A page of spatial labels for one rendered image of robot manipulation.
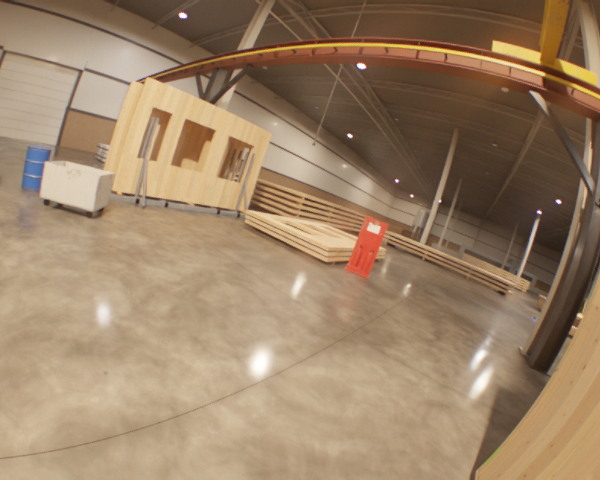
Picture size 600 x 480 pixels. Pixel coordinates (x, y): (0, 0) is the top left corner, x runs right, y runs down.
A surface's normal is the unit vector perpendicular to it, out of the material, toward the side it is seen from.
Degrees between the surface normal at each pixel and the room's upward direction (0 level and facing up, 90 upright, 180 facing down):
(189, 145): 90
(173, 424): 0
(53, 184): 90
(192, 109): 90
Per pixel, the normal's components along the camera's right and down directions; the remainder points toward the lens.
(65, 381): 0.32, -0.93
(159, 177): 0.77, 0.36
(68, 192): 0.33, 0.27
